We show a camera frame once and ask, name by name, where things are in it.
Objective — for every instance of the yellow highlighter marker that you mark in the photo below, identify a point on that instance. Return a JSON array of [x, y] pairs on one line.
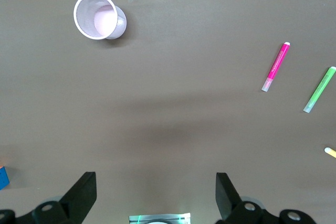
[[331, 152]]

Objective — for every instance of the green highlighter marker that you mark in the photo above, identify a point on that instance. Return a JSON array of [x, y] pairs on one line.
[[320, 87]]

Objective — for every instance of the pink highlighter marker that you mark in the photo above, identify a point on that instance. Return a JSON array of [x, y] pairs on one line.
[[277, 64]]

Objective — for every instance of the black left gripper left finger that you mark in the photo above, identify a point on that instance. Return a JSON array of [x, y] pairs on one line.
[[76, 200]]

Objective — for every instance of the translucent pink plastic cup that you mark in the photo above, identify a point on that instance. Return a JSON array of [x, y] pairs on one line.
[[92, 16]]

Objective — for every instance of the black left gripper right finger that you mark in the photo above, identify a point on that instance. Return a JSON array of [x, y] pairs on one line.
[[228, 203]]

